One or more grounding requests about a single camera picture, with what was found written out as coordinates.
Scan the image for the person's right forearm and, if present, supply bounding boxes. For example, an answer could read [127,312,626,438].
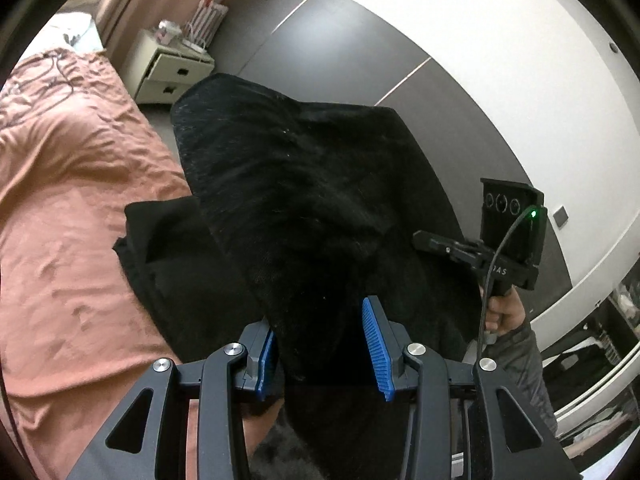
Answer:
[487,320,559,437]

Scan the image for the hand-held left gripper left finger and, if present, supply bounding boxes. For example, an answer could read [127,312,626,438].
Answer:
[67,317,278,480]

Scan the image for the black fuzzy pants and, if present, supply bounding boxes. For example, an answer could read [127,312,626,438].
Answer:
[169,72,483,480]

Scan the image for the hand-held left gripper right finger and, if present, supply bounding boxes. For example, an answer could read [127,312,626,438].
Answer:
[361,296,583,480]

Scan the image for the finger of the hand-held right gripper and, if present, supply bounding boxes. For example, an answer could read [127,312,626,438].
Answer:
[412,229,489,274]

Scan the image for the black cable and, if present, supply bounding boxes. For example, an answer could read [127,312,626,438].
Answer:
[475,209,535,362]

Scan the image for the white nightstand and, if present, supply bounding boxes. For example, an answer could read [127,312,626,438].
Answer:
[134,28,216,105]

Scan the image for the person's right hand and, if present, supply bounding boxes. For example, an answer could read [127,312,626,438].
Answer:
[484,290,529,336]

